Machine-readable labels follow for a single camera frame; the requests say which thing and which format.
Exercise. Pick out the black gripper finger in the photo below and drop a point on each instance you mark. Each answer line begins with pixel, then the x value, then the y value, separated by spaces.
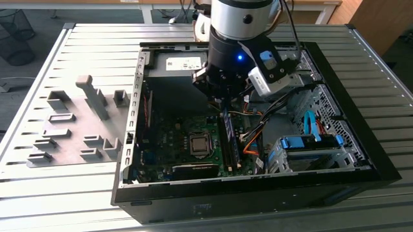
pixel 201 79
pixel 242 84

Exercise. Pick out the black RAM stick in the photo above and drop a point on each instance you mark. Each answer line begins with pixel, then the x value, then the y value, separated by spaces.
pixel 238 155
pixel 229 125

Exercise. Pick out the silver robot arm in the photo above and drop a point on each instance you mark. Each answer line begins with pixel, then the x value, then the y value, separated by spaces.
pixel 238 19

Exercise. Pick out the grey power supply unit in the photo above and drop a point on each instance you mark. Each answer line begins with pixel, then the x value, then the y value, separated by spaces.
pixel 174 96

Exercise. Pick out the metal drive cage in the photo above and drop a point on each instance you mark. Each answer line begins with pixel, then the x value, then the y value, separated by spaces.
pixel 298 81

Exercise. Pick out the black CPU socket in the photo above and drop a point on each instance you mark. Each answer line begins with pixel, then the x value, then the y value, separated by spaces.
pixel 199 134

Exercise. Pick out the silver CPU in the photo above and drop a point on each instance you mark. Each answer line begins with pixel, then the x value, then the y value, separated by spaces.
pixel 199 144

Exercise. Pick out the blue disk carrier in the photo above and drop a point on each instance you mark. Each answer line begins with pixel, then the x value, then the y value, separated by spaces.
pixel 291 142

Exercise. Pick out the green motherboard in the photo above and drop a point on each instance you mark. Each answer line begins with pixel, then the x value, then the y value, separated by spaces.
pixel 167 145

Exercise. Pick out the metal disk bay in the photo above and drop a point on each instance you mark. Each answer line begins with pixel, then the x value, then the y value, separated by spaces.
pixel 319 152

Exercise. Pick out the black graphics card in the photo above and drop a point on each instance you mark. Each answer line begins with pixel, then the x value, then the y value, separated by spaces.
pixel 193 170

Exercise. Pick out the grey parts rack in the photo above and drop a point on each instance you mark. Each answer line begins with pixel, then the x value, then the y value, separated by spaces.
pixel 80 130

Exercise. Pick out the black PC case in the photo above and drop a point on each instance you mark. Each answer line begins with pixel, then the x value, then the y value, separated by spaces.
pixel 226 200

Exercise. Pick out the brown wooden cabinet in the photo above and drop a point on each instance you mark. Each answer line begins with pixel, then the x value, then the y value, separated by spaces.
pixel 377 21

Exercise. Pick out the black mesh waste basket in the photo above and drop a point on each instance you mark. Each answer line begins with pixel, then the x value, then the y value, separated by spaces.
pixel 17 38

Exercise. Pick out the white camera box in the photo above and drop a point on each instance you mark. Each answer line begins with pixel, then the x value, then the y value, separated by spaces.
pixel 267 84

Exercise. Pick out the black camera bracket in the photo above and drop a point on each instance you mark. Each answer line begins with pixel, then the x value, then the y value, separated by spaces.
pixel 277 72

